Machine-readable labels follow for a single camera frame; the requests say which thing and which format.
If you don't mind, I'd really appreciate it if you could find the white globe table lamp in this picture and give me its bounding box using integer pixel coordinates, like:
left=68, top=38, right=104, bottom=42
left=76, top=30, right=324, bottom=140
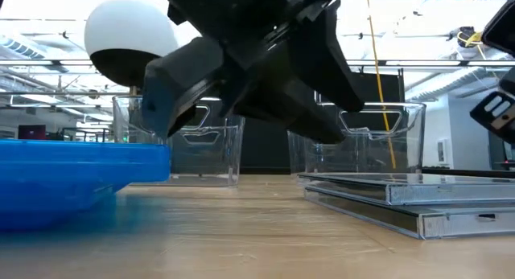
left=83, top=0, right=179, bottom=98

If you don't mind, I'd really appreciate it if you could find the black partition panel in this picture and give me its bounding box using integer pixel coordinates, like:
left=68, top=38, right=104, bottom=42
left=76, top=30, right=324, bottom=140
left=168, top=69, right=406, bottom=176

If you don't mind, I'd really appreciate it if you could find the clear plastic bin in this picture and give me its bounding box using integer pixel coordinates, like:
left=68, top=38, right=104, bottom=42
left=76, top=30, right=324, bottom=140
left=287, top=101, right=426, bottom=176
left=112, top=94, right=246, bottom=187

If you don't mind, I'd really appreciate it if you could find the black aluminium table frame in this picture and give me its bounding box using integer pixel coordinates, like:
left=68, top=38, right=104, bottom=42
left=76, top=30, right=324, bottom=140
left=422, top=167, right=515, bottom=178

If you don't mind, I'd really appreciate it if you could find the blue jewel case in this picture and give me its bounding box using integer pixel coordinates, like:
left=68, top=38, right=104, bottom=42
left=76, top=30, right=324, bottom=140
left=0, top=144, right=172, bottom=232
left=0, top=138, right=170, bottom=147

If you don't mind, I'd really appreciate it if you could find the yellow cable tie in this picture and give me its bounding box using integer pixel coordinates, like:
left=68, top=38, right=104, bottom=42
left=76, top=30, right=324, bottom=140
left=456, top=27, right=484, bottom=49

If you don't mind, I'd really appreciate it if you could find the dark red monitor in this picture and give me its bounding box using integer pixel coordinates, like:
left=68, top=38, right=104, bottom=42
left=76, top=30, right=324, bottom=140
left=18, top=125, right=47, bottom=142

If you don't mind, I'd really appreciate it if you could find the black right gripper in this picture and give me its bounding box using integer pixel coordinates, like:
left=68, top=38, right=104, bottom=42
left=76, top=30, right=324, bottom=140
left=469, top=0, right=515, bottom=146

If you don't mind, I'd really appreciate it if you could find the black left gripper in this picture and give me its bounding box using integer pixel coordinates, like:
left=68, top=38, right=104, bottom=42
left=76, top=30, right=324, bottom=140
left=141, top=0, right=365, bottom=146

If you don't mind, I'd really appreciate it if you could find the yellow cable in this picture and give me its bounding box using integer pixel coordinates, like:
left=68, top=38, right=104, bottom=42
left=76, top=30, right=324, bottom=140
left=364, top=0, right=398, bottom=170

